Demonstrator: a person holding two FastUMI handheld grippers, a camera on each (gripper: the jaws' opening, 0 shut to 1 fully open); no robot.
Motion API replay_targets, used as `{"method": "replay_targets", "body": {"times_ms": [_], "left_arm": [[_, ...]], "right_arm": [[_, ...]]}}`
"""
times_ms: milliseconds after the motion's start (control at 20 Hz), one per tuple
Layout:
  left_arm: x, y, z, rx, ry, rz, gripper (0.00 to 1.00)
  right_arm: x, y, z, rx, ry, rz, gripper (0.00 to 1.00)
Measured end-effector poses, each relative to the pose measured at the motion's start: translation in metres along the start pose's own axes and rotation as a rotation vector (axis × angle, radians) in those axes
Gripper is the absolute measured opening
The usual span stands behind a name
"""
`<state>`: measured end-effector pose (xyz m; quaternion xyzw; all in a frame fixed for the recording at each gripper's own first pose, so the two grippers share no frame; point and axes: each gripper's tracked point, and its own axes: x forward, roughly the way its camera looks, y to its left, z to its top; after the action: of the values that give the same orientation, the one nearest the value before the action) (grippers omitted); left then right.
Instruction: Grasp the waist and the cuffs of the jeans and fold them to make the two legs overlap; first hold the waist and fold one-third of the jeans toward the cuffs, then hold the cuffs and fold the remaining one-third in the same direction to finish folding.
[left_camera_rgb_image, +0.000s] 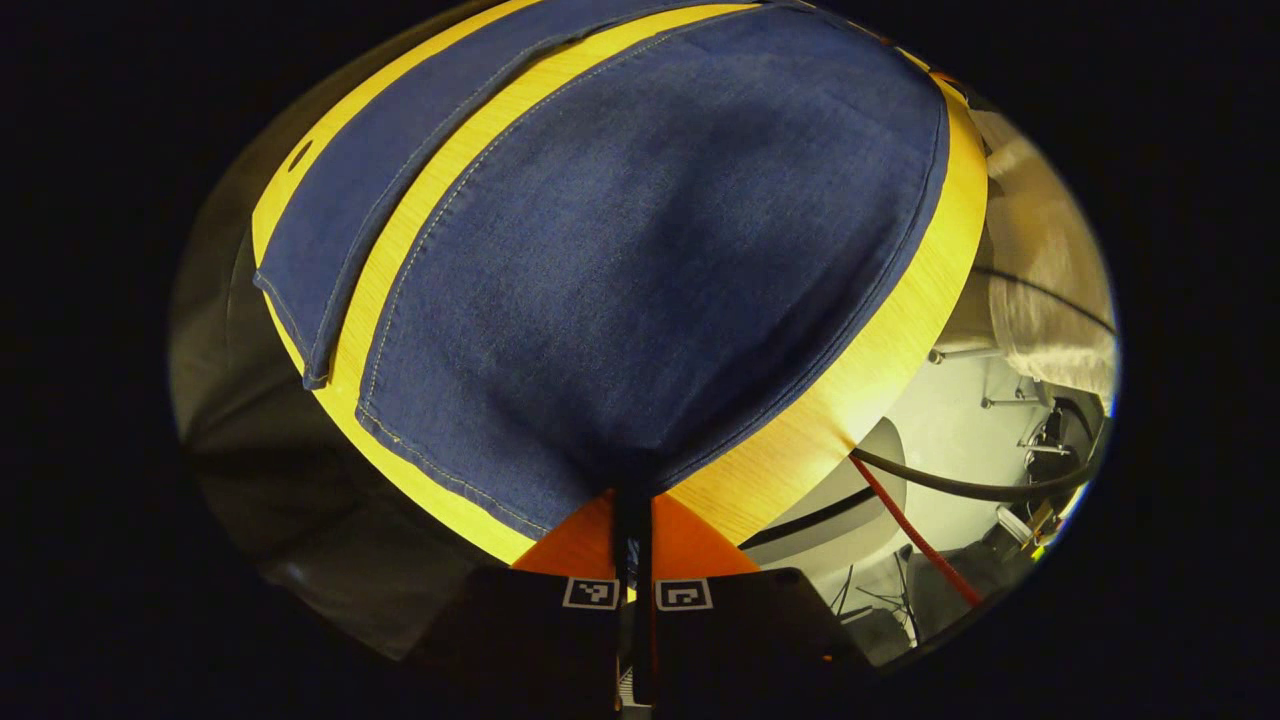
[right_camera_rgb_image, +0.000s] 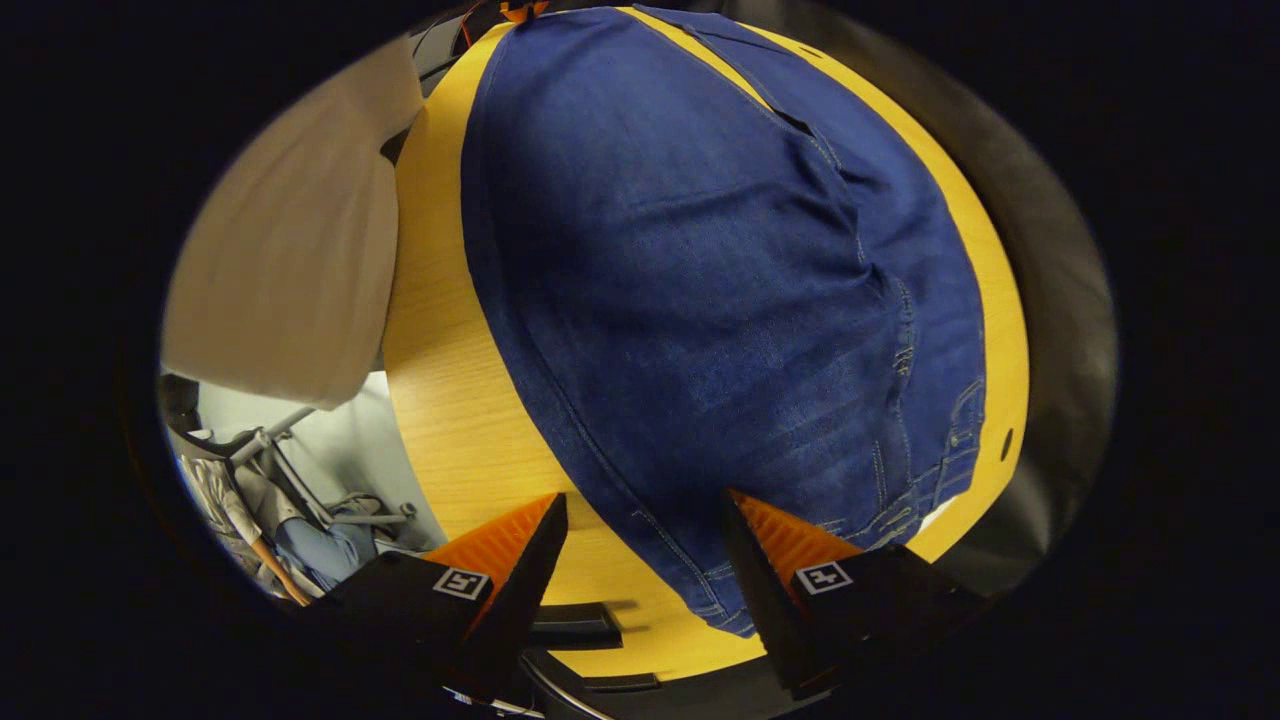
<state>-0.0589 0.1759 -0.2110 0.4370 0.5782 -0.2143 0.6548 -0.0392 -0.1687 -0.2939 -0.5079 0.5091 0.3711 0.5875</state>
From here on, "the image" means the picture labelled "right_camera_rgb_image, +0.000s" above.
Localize blue denim jeans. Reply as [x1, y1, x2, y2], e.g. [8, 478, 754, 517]
[460, 3, 989, 638]

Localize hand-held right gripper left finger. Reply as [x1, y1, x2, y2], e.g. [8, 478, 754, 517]
[325, 492, 570, 703]

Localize grey metal chair frame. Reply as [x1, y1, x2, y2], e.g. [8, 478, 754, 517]
[230, 405, 419, 531]

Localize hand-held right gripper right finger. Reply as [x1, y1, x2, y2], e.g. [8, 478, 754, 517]
[721, 489, 989, 701]

